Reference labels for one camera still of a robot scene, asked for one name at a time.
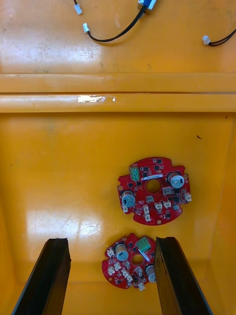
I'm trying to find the blue label solenoid with cable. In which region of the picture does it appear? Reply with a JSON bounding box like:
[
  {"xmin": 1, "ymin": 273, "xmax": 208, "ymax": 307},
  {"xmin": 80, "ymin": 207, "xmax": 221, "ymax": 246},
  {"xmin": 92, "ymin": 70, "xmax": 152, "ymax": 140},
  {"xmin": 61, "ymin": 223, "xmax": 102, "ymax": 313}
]
[{"xmin": 82, "ymin": 0, "xmax": 158, "ymax": 43}]

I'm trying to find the yellow-orange plastic bin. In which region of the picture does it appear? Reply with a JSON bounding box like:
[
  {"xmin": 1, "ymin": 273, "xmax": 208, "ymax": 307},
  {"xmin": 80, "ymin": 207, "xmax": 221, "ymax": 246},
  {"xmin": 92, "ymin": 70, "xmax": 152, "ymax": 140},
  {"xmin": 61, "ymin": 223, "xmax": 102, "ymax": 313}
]
[
  {"xmin": 0, "ymin": 93, "xmax": 236, "ymax": 315},
  {"xmin": 0, "ymin": 0, "xmax": 236, "ymax": 94}
]

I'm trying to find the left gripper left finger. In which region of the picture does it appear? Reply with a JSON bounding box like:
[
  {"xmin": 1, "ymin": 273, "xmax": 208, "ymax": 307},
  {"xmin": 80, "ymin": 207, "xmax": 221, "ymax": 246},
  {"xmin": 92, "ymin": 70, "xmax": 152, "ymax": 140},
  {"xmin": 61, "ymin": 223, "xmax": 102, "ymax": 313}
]
[{"xmin": 11, "ymin": 237, "xmax": 72, "ymax": 315}]

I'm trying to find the round red circuit board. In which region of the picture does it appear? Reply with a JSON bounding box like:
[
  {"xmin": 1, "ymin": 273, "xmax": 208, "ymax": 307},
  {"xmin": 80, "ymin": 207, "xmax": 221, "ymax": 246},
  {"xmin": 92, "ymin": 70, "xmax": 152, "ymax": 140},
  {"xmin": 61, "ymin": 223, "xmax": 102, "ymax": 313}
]
[
  {"xmin": 117, "ymin": 157, "xmax": 191, "ymax": 226},
  {"xmin": 101, "ymin": 233, "xmax": 158, "ymax": 292}
]

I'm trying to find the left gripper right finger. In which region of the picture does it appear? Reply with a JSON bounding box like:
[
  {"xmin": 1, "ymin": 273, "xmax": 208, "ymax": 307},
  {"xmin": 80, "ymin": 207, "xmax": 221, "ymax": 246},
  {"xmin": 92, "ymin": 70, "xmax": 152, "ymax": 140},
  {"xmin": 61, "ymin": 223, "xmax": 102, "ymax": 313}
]
[{"xmin": 154, "ymin": 236, "xmax": 214, "ymax": 315}]

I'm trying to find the metal solenoid with black cable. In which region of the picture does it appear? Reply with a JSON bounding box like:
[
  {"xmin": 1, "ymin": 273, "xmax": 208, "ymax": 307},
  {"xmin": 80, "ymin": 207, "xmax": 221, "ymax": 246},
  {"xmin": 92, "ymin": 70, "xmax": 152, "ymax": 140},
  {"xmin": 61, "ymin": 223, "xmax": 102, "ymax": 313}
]
[
  {"xmin": 73, "ymin": 0, "xmax": 83, "ymax": 16},
  {"xmin": 202, "ymin": 28, "xmax": 236, "ymax": 48}
]

